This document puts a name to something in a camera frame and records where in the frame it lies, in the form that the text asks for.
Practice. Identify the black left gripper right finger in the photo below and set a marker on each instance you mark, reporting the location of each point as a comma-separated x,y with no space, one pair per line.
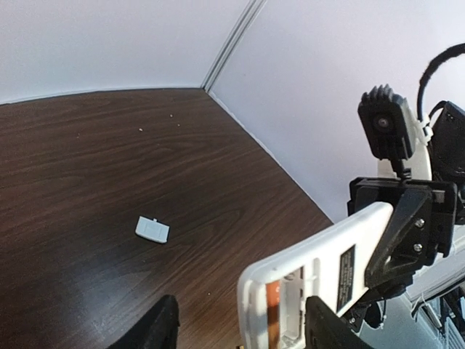
323,329

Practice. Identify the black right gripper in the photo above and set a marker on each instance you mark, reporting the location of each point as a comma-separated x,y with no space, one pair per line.
421,225

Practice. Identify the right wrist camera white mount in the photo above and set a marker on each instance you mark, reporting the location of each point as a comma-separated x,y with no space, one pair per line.
396,137

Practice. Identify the grey battery compartment cover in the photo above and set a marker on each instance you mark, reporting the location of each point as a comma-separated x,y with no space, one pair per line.
152,230

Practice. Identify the aluminium frame post right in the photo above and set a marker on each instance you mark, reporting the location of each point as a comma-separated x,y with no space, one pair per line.
244,21

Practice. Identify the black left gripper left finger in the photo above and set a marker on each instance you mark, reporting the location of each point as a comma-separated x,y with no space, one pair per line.
158,328

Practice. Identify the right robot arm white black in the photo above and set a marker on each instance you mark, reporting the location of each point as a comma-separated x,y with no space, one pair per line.
446,151

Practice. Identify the white remote control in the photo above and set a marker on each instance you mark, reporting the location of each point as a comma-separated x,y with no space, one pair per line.
330,264

